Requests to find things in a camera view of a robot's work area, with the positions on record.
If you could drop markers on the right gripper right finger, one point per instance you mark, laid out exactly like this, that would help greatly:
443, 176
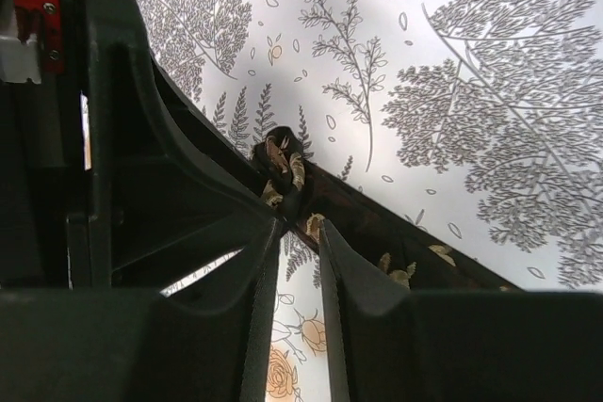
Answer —
388, 343

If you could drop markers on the black gold floral tie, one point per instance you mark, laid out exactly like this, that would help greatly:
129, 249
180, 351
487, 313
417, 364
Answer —
307, 195

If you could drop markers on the floral patterned table mat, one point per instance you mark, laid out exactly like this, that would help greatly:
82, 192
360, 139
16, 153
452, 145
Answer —
478, 121

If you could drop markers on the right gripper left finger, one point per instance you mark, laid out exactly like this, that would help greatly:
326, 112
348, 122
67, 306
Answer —
208, 342

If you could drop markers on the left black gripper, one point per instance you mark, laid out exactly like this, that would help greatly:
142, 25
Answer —
165, 192

